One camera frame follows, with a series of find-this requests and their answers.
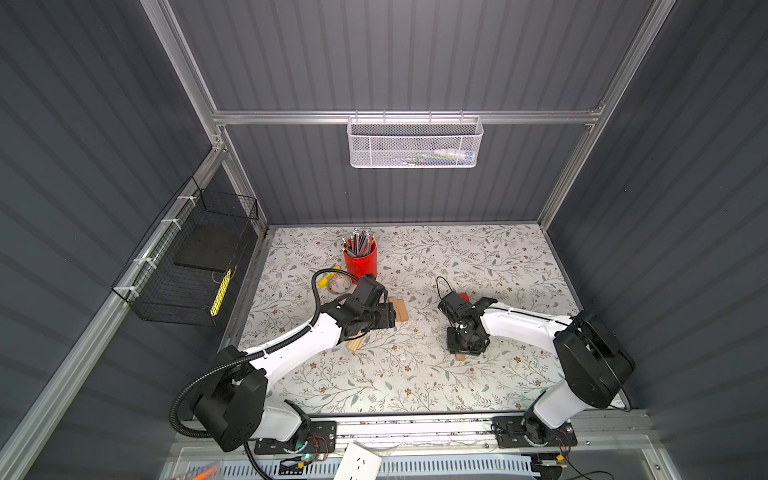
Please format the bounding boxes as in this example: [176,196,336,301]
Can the pencils bunch in cup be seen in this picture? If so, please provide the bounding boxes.
[342,228,376,258]

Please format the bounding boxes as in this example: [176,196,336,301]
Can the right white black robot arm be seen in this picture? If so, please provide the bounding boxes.
[438,291,636,447]

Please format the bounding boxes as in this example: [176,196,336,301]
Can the black wire basket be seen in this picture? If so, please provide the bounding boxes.
[113,179,261,327]

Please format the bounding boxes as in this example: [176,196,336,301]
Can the black pad in basket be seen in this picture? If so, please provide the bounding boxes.
[173,225,240,273]

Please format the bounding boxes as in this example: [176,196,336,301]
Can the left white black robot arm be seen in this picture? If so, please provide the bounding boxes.
[188,274,396,452]

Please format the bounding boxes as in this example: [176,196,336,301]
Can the floral table mat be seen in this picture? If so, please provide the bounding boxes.
[273,224,578,413]

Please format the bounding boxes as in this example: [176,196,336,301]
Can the clear tape roll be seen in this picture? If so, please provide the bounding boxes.
[327,275,354,295]

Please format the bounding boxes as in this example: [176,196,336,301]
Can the yellow marker in black basket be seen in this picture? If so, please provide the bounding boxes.
[209,269,232,317]

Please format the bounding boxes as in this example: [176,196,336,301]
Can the white power socket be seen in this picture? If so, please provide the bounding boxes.
[334,443,383,480]

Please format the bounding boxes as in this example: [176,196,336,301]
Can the yellow highlighter pen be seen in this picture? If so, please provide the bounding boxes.
[317,265,341,288]

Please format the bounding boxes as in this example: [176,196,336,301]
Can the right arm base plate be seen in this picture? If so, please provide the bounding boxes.
[490,415,578,448]

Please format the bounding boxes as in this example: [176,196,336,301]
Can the white wire mesh basket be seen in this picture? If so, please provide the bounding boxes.
[346,116,484,169]

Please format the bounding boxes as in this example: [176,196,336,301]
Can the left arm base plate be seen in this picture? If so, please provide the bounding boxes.
[253,420,338,456]

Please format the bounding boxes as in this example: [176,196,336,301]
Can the red pencil cup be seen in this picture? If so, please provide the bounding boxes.
[343,240,378,278]

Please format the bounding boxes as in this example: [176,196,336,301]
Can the black corrugated cable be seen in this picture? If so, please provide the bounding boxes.
[169,267,361,480]

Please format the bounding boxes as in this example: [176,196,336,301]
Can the markers in white basket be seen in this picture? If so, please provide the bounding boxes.
[398,148,477,167]

